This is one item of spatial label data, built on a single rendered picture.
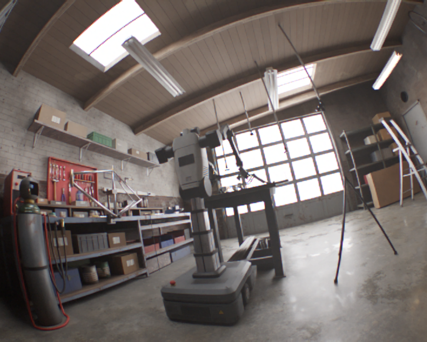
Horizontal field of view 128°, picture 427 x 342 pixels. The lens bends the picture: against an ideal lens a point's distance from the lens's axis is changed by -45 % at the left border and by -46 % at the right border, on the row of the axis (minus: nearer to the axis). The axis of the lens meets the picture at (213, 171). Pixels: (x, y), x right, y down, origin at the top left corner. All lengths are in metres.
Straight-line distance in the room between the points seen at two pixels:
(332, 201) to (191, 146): 4.35
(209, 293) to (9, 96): 2.99
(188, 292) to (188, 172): 0.82
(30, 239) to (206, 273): 1.27
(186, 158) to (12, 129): 2.23
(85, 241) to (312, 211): 4.72
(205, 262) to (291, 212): 3.87
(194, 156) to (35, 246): 1.35
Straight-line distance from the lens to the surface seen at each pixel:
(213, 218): 1.85
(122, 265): 2.43
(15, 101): 2.95
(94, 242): 2.14
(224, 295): 1.15
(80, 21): 2.61
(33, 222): 1.54
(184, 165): 1.40
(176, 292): 1.28
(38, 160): 2.77
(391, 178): 4.91
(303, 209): 5.06
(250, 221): 5.06
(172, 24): 2.64
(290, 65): 3.87
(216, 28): 2.64
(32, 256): 1.54
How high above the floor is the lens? 0.70
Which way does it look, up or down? 13 degrees up
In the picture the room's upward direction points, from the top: 10 degrees counter-clockwise
